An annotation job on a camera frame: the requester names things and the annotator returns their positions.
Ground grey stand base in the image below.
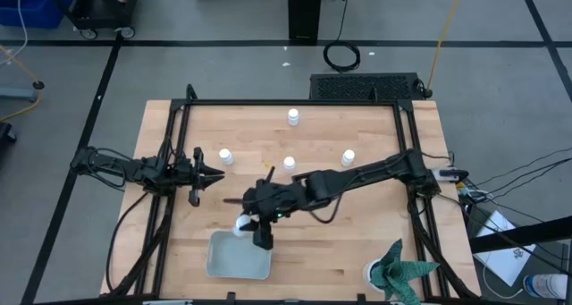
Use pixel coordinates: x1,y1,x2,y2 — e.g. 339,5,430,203
0,86,39,103

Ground black upright post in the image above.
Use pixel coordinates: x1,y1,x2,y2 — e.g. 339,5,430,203
287,0,324,46

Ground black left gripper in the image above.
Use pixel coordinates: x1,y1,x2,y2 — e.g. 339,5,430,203
173,147,226,208

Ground black metal beam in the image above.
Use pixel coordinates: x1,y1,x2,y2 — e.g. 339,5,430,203
469,215,572,255

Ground white plastic basket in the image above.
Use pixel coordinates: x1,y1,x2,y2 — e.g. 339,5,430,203
205,230,273,281

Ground blue plastic bin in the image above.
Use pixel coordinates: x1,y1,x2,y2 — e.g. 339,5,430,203
0,0,75,30

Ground coiled black cable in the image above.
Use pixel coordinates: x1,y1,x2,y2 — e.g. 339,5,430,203
321,0,362,73

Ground white paper sheet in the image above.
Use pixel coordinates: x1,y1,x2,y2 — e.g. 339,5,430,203
473,209,536,288

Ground green patterned artificial plant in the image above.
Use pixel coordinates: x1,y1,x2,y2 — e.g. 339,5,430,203
368,238,442,305

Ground long yellow cable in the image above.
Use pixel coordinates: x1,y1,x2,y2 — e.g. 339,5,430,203
424,0,467,98

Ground black wheeled cart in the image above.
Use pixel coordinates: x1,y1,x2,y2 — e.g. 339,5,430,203
38,0,148,41

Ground black vented equipment case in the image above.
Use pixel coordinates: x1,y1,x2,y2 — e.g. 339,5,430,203
308,72,425,102

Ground white power strip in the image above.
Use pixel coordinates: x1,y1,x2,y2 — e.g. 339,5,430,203
431,165,470,183

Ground white plant pot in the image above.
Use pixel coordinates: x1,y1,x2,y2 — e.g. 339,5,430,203
362,258,390,293

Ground black metal table frame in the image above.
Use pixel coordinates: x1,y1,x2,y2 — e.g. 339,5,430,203
105,83,482,305

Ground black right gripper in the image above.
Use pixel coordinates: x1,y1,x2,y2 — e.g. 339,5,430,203
222,165,310,251

